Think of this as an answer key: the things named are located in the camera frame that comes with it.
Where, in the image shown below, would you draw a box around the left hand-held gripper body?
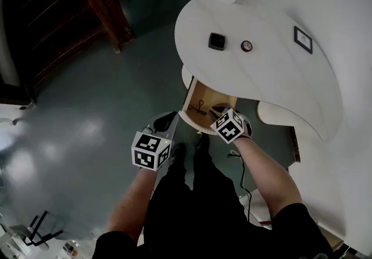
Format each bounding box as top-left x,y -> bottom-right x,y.
131,123 -> 177,171

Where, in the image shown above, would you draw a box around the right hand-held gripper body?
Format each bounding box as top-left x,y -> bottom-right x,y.
209,108 -> 252,144

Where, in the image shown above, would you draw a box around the large wooden drawer white front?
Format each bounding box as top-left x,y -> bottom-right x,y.
177,76 -> 239,136

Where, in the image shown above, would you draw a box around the black square box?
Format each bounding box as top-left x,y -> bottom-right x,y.
208,32 -> 227,51

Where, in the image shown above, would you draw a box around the person's right forearm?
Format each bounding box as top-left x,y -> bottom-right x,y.
232,135 -> 305,223

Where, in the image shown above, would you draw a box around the person's left forearm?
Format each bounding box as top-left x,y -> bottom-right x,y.
106,166 -> 159,249

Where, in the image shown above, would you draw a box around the white curved desk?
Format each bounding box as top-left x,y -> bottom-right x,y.
174,0 -> 342,141

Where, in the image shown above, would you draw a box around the person's black right shoe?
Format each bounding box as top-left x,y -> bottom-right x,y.
196,134 -> 210,151

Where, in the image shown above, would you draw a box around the person's black shoe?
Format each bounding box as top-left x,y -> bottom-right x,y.
196,134 -> 210,151
171,143 -> 187,166

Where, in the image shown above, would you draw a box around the person's black left shoe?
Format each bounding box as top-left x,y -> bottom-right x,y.
171,143 -> 187,166

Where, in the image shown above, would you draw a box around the person's black trousers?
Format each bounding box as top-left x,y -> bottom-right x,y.
144,135 -> 273,234

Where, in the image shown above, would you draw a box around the person's black shirt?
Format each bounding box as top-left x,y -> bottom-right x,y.
92,202 -> 335,259

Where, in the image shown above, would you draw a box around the dark wooden furniture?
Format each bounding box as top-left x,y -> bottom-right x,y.
0,0 -> 134,104

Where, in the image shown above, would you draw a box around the grey wooden panels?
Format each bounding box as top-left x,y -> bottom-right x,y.
317,222 -> 345,252

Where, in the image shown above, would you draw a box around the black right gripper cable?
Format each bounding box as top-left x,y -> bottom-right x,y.
227,150 -> 254,221

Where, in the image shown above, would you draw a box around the black picture frame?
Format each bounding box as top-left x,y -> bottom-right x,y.
293,25 -> 313,55

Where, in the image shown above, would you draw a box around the black frame chair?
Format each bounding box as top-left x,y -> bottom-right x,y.
24,210 -> 65,250

